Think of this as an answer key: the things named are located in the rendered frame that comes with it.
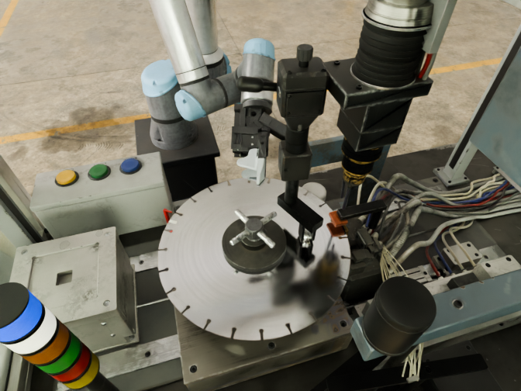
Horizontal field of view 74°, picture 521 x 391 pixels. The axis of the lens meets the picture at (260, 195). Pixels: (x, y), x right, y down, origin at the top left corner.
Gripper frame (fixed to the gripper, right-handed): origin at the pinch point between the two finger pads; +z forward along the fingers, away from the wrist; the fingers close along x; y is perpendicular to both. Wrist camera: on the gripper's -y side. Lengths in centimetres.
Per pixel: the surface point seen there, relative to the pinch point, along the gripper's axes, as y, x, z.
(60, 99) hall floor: 161, -169, -92
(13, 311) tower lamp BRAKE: 20, 45, 19
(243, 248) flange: 2.4, 17.3, 12.5
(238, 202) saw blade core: 4.2, 10.1, 3.9
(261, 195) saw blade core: -0.1, 8.8, 2.0
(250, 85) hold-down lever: 1.1, 33.5, -8.6
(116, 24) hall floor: 165, -248, -209
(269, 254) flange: -2.1, 17.7, 13.2
